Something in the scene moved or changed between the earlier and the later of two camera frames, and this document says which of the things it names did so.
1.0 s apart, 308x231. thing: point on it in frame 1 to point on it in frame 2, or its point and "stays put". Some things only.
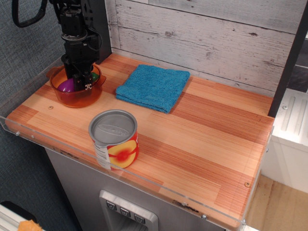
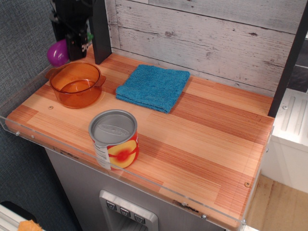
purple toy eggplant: x=68 y=85 to x=57 y=53
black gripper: x=79 y=57 to x=70 y=19
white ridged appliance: x=286 y=159 stays put
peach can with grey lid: x=116 y=139 stays put
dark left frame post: x=101 y=25 stays put
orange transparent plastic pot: x=77 y=98 stays put
